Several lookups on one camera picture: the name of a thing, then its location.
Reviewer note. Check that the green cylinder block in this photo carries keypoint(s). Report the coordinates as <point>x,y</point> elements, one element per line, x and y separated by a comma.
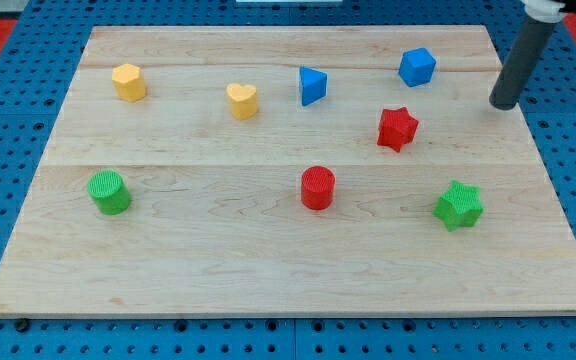
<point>109,193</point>

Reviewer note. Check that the blue triangle block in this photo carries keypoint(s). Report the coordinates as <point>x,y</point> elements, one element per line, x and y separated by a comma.
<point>312,85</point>

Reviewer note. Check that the blue cube block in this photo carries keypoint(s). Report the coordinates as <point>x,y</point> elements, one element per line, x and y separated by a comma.
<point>417,67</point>

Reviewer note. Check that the yellow heart block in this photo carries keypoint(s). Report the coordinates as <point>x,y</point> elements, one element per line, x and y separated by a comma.
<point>243,100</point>

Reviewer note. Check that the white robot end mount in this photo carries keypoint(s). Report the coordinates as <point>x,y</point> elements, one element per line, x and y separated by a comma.
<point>549,11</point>

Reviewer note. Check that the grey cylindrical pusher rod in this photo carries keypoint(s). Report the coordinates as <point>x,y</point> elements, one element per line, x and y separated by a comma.
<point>520,62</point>

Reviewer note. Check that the red star block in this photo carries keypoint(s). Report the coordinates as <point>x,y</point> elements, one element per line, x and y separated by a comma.
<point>397,127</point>

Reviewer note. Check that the green star block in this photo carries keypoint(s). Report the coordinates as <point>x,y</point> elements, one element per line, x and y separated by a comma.
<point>459,206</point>

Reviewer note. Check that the light wooden board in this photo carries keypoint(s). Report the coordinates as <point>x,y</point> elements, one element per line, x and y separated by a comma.
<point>216,227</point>

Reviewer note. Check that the red cylinder block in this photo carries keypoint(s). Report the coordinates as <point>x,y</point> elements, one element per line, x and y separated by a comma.
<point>317,187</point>

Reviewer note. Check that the yellow hexagon block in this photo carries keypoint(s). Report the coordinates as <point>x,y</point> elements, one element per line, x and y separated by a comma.
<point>129,82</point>

